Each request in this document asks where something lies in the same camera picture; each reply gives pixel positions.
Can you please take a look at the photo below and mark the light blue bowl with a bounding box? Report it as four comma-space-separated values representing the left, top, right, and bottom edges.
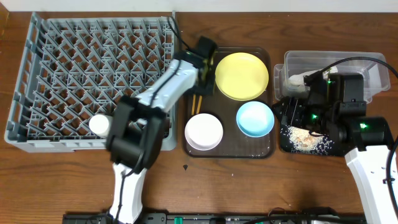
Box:
236, 101, 275, 138

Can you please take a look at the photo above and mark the white paper cup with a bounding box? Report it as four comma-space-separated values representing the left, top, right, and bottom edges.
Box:
89, 114, 113, 138

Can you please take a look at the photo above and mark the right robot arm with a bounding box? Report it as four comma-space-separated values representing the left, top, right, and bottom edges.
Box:
272, 73, 397, 223

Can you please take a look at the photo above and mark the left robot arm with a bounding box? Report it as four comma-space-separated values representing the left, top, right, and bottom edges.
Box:
106, 36, 218, 223

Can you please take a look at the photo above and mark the black waste tray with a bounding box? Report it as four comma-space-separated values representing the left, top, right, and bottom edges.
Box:
272, 96, 349, 157

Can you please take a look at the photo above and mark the rice food waste pile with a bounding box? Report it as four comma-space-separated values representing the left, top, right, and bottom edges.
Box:
279, 125, 335, 156

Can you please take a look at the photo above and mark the grey dishwasher rack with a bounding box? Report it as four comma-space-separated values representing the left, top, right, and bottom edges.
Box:
4, 13, 177, 152

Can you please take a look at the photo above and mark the clear plastic bin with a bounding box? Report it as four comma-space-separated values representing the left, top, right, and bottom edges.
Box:
274, 50, 391, 103

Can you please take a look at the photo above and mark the yellow plate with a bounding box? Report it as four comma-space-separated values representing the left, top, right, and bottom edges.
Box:
215, 52, 269, 101

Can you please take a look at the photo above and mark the white pink bowl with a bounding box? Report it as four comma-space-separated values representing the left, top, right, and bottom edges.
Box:
184, 113, 224, 151

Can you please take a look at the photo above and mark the dark brown serving tray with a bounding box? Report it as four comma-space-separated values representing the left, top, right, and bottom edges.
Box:
182, 47, 275, 159

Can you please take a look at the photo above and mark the black equipment rail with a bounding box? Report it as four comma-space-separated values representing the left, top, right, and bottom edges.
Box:
62, 213, 366, 224

